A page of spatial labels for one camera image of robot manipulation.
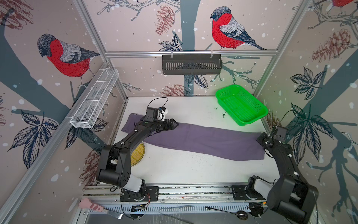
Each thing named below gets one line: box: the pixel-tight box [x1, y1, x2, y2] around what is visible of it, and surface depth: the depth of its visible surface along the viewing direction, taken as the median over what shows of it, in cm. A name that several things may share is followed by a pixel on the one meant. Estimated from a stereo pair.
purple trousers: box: [121, 113, 266, 160], surface depth 95 cm
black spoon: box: [205, 206, 249, 221], surface depth 68 cm
